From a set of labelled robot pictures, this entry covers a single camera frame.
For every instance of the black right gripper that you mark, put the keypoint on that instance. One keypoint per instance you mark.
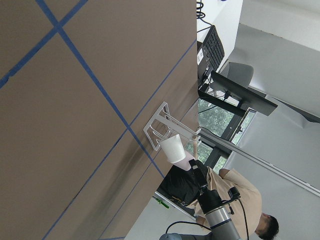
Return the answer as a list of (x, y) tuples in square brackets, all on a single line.
[(208, 200)]

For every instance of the pink plastic cup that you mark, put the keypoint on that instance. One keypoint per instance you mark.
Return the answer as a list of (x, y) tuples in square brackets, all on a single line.
[(184, 163)]

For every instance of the white plastic cup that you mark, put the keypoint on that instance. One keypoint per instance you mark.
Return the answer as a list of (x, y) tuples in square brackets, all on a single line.
[(173, 149)]

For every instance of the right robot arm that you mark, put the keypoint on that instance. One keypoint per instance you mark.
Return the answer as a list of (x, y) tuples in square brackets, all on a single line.
[(218, 218)]

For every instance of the black monitor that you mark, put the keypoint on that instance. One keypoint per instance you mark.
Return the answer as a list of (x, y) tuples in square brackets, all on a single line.
[(245, 96)]

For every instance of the grey office chair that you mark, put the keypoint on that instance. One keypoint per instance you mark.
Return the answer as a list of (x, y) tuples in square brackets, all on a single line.
[(239, 73)]

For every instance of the black keyboard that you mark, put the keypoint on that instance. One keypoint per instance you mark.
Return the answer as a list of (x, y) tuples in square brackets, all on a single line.
[(213, 48)]

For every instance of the white wire cup rack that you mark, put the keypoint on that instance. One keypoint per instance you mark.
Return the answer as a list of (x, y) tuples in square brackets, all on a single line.
[(162, 125)]

